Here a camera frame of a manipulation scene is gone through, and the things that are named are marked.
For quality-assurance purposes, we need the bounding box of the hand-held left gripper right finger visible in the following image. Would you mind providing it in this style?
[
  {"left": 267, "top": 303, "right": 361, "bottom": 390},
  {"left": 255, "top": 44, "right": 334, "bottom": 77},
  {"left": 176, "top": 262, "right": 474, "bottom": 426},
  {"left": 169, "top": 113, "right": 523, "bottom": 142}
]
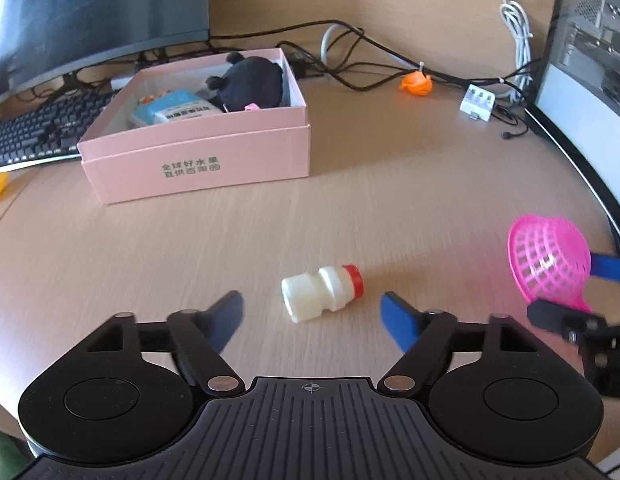
[{"left": 377, "top": 291, "right": 538, "bottom": 398}]

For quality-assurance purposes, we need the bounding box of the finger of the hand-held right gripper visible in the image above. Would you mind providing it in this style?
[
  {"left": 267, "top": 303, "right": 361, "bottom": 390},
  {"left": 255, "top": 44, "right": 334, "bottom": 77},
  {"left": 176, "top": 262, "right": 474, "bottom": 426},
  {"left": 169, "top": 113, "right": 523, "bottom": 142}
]
[
  {"left": 587, "top": 252, "right": 620, "bottom": 283},
  {"left": 527, "top": 298, "right": 608, "bottom": 344}
]

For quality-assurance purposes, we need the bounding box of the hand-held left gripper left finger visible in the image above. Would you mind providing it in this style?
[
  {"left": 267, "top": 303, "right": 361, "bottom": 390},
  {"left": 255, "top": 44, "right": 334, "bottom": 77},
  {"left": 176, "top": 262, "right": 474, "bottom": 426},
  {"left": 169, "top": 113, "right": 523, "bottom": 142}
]
[{"left": 85, "top": 290, "right": 247, "bottom": 398}]

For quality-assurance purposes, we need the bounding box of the pink plastic strainer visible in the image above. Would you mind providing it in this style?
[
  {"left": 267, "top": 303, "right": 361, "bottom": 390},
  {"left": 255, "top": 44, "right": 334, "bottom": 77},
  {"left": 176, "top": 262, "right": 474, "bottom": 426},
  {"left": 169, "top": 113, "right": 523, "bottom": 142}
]
[{"left": 507, "top": 215, "right": 593, "bottom": 313}]

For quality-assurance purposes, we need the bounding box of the white bottle with red cap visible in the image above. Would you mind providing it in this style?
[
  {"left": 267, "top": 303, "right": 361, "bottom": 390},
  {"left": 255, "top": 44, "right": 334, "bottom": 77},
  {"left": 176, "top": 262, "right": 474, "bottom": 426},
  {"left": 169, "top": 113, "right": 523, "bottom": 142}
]
[{"left": 281, "top": 263, "right": 364, "bottom": 323}]

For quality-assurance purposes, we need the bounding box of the pink cardboard box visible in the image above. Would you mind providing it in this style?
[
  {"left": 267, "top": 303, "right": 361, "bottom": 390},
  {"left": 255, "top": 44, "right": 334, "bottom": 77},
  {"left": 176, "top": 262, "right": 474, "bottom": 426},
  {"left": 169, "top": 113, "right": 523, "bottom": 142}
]
[{"left": 76, "top": 47, "right": 311, "bottom": 206}]

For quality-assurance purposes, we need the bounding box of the blue tissue packet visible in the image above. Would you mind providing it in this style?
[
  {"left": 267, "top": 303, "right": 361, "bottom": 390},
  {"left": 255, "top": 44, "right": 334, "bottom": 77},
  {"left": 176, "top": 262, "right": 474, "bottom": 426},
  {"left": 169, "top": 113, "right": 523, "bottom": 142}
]
[{"left": 129, "top": 89, "right": 213, "bottom": 128}]

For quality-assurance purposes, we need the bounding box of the black plush toy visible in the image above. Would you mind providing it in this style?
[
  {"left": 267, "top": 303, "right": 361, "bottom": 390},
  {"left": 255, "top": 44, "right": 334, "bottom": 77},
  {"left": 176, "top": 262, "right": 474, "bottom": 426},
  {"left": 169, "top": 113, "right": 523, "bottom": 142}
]
[{"left": 205, "top": 51, "right": 285, "bottom": 113}]

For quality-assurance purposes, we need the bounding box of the wooden desktop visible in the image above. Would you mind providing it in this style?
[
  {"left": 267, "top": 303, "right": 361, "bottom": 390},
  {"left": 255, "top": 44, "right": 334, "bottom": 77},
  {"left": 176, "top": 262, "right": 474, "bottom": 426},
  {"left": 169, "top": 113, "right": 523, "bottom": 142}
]
[{"left": 0, "top": 55, "right": 620, "bottom": 466}]

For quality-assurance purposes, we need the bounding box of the lit curved monitor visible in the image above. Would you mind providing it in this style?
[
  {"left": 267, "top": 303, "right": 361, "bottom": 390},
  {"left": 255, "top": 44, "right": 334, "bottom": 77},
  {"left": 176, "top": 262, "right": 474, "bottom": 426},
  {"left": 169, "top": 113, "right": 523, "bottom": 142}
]
[{"left": 524, "top": 0, "right": 620, "bottom": 261}]

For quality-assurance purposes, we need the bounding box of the white plug adapter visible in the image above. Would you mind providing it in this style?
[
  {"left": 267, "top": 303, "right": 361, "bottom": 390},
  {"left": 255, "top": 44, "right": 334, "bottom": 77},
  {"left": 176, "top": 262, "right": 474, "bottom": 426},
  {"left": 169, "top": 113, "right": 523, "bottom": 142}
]
[{"left": 460, "top": 84, "right": 496, "bottom": 122}]

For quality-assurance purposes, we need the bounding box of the orange plastic toy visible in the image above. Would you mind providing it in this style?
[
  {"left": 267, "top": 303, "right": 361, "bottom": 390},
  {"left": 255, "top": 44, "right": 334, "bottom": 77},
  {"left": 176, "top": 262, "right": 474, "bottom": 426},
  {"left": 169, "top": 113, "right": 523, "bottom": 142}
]
[{"left": 400, "top": 71, "right": 434, "bottom": 97}]

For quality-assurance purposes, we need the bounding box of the black keyboard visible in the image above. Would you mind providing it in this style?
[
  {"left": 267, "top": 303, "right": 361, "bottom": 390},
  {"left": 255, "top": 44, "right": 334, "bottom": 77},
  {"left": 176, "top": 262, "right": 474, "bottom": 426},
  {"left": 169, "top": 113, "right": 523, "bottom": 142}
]
[{"left": 0, "top": 89, "right": 122, "bottom": 171}]

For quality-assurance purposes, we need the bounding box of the dark curved monitor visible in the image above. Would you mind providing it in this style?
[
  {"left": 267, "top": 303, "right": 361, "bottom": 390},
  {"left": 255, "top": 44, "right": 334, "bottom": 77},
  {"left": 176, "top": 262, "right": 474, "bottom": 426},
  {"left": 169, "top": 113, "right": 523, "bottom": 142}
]
[{"left": 0, "top": 0, "right": 211, "bottom": 108}]

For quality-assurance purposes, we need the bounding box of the black cable tangle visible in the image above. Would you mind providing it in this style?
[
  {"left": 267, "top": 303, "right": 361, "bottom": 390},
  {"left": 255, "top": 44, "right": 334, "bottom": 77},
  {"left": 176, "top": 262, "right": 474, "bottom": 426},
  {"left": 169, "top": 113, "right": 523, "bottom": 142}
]
[{"left": 30, "top": 20, "right": 545, "bottom": 141}]

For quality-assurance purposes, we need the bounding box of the white power cable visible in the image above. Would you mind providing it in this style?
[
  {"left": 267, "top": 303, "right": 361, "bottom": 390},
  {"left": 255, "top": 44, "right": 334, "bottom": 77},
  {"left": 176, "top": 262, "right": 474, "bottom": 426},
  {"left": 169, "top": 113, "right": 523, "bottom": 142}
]
[{"left": 498, "top": 0, "right": 535, "bottom": 106}]

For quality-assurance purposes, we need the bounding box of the grey cable loop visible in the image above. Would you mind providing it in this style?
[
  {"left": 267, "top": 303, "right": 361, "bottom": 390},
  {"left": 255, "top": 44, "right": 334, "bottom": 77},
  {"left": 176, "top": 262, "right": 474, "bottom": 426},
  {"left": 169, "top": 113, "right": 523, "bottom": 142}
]
[{"left": 321, "top": 24, "right": 365, "bottom": 63}]

